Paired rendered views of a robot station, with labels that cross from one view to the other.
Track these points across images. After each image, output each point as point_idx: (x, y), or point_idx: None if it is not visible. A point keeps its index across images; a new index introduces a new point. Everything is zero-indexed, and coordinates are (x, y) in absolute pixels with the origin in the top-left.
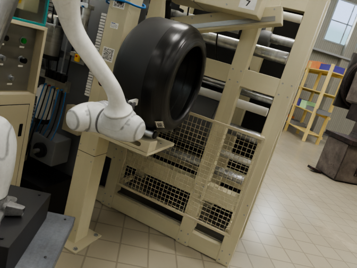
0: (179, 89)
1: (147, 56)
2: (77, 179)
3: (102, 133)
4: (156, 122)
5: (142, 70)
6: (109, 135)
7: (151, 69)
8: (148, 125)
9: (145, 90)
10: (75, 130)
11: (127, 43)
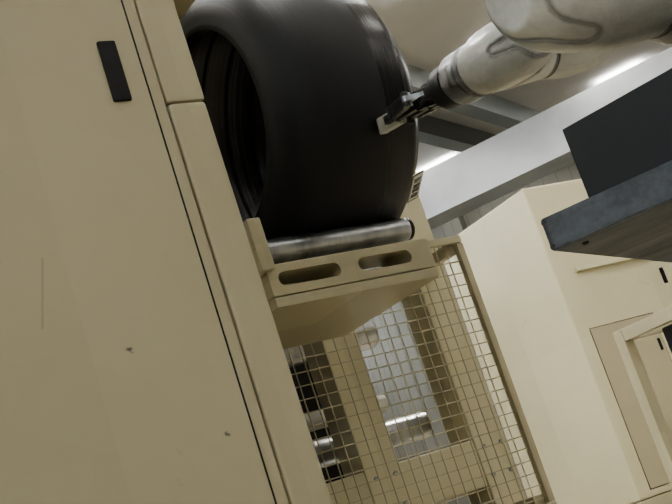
0: (243, 212)
1: (348, 17)
2: None
3: (568, 57)
4: (415, 175)
5: (363, 46)
6: (584, 53)
7: (377, 37)
8: (393, 202)
9: (392, 85)
10: (549, 54)
11: (280, 11)
